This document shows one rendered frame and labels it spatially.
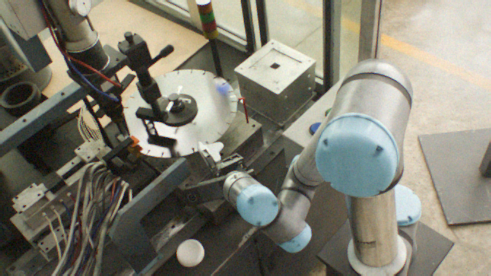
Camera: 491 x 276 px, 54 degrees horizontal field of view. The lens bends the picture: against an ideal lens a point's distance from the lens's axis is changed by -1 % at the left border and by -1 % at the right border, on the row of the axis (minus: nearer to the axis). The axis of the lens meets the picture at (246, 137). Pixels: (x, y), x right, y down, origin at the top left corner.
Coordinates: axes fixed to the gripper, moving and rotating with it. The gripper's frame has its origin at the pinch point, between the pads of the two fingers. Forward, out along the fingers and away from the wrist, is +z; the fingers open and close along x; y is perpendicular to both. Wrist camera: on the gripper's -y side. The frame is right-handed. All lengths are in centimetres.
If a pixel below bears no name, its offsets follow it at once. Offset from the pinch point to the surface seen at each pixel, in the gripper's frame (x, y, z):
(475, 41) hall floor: -36, 184, 101
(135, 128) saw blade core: 14.9, -12.1, 12.2
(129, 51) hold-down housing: 36.1, -7.3, -10.3
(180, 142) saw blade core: 8.9, -3.5, 2.4
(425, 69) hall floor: -38, 147, 100
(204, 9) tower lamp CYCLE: 37.2, 20.4, 21.4
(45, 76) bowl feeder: 34, -32, 72
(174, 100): 18.7, 0.0, 7.9
